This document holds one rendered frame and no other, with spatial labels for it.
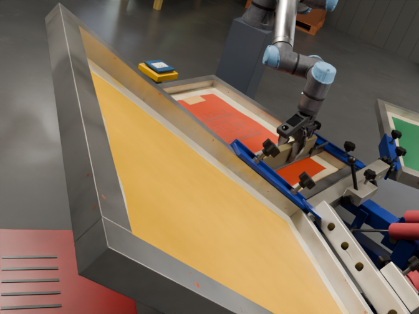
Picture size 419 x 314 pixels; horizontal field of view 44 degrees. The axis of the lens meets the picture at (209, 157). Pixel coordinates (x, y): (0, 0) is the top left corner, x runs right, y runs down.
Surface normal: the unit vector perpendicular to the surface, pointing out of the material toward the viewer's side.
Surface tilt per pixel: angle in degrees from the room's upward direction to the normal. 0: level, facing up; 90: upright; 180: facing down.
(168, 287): 90
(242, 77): 90
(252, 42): 90
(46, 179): 0
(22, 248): 0
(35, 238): 0
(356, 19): 90
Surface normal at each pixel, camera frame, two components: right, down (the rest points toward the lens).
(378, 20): -0.44, 0.36
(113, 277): 0.29, 0.57
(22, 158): 0.28, -0.82
